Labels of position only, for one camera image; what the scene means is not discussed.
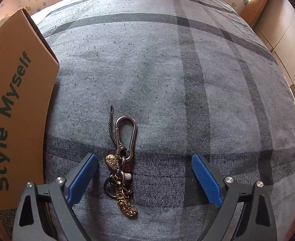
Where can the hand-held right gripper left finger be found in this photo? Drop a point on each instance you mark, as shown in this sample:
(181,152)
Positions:
(83,178)

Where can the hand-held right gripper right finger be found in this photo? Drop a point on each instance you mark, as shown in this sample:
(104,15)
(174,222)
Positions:
(206,178)

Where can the brown cardboard box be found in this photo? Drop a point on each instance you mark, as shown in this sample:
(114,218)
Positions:
(16,67)

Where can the grey plaid bed sheet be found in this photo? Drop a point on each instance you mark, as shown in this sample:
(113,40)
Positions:
(162,80)

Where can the beige wardrobe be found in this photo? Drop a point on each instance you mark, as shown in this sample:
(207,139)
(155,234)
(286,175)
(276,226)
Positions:
(285,30)

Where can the wooden frame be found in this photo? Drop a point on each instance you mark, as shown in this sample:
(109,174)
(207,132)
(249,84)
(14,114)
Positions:
(256,2)

